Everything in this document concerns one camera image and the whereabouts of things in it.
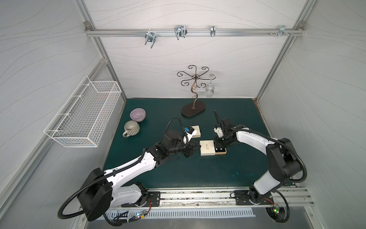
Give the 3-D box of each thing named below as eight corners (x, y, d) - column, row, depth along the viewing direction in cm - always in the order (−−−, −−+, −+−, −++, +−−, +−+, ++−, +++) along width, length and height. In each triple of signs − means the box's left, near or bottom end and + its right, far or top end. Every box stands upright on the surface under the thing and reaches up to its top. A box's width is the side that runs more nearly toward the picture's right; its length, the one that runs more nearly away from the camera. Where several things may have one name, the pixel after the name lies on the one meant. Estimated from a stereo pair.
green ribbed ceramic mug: (125, 138, 97) (122, 134, 93) (127, 125, 104) (124, 121, 100) (139, 136, 98) (137, 132, 94) (140, 123, 105) (138, 119, 101)
